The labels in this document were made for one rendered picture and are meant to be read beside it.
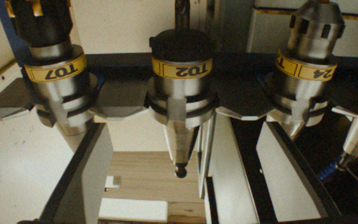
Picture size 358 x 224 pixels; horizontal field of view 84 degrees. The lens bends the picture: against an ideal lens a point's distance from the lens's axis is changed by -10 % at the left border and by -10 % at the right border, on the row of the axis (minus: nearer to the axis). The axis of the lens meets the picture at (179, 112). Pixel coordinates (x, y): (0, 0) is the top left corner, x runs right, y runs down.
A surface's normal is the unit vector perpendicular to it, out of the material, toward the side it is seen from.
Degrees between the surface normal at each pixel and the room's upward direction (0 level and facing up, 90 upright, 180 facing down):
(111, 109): 169
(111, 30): 90
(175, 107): 90
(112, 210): 180
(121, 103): 180
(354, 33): 90
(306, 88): 90
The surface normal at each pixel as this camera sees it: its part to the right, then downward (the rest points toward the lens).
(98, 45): 0.01, 0.60
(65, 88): 0.51, 0.51
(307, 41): -0.70, 0.43
